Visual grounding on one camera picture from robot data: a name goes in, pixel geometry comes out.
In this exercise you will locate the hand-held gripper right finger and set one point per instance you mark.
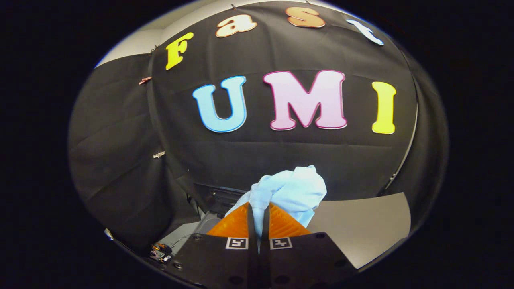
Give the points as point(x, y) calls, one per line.
point(297, 265)

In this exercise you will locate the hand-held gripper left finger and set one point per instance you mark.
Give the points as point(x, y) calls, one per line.
point(225, 265)

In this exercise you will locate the small grey washing machine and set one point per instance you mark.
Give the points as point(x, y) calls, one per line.
point(200, 228)

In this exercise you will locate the light blue shirt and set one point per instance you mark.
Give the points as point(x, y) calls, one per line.
point(293, 192)

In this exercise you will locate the black backdrop cloth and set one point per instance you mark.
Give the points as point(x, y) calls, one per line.
point(281, 160)

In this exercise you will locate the pale cloth clip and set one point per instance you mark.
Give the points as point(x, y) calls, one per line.
point(158, 154)

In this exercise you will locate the reddish cloth clip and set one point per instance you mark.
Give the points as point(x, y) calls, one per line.
point(144, 80)

